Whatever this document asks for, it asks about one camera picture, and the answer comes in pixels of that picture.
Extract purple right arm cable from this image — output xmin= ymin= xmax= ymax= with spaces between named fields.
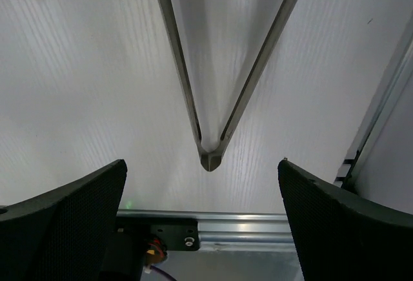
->
xmin=151 ymin=263 xmax=178 ymax=281

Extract stainless steel food tongs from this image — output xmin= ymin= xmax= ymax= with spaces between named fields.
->
xmin=158 ymin=0 xmax=298 ymax=172

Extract aluminium front frame rail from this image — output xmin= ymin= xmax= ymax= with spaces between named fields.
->
xmin=117 ymin=209 xmax=295 ymax=252

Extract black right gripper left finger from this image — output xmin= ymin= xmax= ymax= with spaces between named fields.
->
xmin=1 ymin=160 xmax=127 ymax=280

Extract aluminium right side frame rail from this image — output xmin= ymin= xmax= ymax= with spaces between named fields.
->
xmin=334 ymin=19 xmax=412 ymax=192

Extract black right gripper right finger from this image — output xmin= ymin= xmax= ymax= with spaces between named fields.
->
xmin=277 ymin=160 xmax=412 ymax=280

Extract aluminium frame rail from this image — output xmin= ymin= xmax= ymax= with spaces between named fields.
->
xmin=117 ymin=209 xmax=295 ymax=252
xmin=334 ymin=19 xmax=412 ymax=192

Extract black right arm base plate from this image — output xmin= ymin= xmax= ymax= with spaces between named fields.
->
xmin=116 ymin=216 xmax=200 ymax=251

